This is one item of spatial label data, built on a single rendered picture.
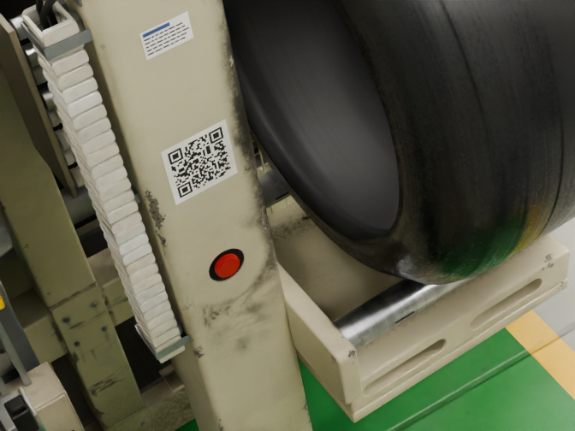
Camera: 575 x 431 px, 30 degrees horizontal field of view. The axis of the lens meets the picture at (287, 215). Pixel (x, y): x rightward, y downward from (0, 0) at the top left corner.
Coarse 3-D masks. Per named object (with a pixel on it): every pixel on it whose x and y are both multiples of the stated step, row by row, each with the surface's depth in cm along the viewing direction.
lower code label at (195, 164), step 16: (208, 128) 107; (224, 128) 108; (176, 144) 106; (192, 144) 107; (208, 144) 108; (224, 144) 110; (176, 160) 107; (192, 160) 108; (208, 160) 110; (224, 160) 111; (176, 176) 109; (192, 176) 110; (208, 176) 111; (224, 176) 112; (176, 192) 110; (192, 192) 111
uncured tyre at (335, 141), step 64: (256, 0) 147; (320, 0) 152; (384, 0) 97; (448, 0) 95; (512, 0) 97; (256, 64) 149; (320, 64) 153; (384, 64) 100; (448, 64) 97; (512, 64) 98; (256, 128) 141; (320, 128) 151; (384, 128) 152; (448, 128) 100; (512, 128) 100; (320, 192) 138; (384, 192) 146; (448, 192) 104; (512, 192) 104; (384, 256) 123; (448, 256) 113
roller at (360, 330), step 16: (400, 288) 133; (416, 288) 133; (432, 288) 133; (448, 288) 134; (368, 304) 132; (384, 304) 132; (400, 304) 132; (416, 304) 133; (336, 320) 131; (352, 320) 130; (368, 320) 130; (384, 320) 131; (400, 320) 132; (352, 336) 130; (368, 336) 131
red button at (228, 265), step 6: (222, 258) 120; (228, 258) 120; (234, 258) 120; (216, 264) 120; (222, 264) 119; (228, 264) 120; (234, 264) 121; (216, 270) 120; (222, 270) 120; (228, 270) 121; (234, 270) 121; (222, 276) 121
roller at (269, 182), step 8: (264, 176) 150; (272, 176) 150; (264, 184) 149; (272, 184) 149; (280, 184) 150; (264, 192) 149; (272, 192) 149; (280, 192) 150; (288, 192) 151; (264, 200) 149; (272, 200) 150; (280, 200) 151
